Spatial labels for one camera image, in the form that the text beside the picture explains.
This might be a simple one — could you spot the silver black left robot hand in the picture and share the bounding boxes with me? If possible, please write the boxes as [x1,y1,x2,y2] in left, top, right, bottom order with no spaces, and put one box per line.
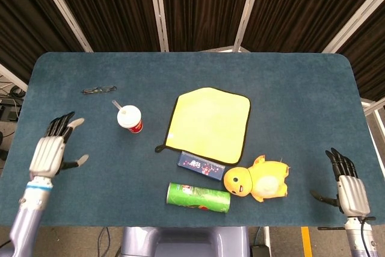
[29,111,90,183]

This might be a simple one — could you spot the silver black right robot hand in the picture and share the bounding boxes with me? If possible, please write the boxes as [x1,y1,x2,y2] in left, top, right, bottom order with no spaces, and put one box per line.
[310,147,372,218]

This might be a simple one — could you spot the red paper cup white lid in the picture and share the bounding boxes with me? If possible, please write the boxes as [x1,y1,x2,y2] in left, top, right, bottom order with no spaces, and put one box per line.
[117,105,144,134]

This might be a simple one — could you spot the yellow plush dinosaur toy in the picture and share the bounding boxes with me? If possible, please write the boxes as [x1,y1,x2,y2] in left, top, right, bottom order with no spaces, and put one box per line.
[223,155,291,203]

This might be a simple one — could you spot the blue felt table cover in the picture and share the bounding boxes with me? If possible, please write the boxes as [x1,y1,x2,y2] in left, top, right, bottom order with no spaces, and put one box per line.
[0,51,385,228]

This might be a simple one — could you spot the black floor power box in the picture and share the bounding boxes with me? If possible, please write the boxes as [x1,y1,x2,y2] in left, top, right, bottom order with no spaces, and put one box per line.
[251,245,271,257]

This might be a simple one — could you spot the dark blue printed box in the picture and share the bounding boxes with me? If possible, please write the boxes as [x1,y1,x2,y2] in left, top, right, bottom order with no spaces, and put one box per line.
[177,150,226,182]

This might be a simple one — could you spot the green chips can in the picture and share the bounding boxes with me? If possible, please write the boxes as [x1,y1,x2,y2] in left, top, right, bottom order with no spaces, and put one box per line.
[166,182,232,214]

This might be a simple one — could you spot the yellow cloth with black trim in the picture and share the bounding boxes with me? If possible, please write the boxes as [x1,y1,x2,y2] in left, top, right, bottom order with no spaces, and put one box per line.
[154,87,251,166]

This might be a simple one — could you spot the grey robot torso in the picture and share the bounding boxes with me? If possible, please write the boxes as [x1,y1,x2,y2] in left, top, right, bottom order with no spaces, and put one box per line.
[120,226,251,257]

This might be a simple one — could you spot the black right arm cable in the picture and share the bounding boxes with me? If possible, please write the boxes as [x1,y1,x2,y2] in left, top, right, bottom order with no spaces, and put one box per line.
[360,217,377,257]

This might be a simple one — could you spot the black floor cable bundle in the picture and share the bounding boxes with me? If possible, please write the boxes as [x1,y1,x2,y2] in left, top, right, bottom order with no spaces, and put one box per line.
[0,85,25,119]

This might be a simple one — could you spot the black frame eyeglasses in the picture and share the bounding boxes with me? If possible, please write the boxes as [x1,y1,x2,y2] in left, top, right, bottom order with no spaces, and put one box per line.
[81,85,118,95]

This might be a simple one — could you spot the white partition frame post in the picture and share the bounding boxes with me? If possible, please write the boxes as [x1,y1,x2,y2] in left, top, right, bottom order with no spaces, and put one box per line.
[0,63,28,92]
[146,0,170,52]
[32,0,93,53]
[233,0,265,53]
[360,97,385,116]
[321,0,385,54]

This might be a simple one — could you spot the blue cable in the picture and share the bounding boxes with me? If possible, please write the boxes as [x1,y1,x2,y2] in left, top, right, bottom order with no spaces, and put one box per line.
[254,226,264,246]

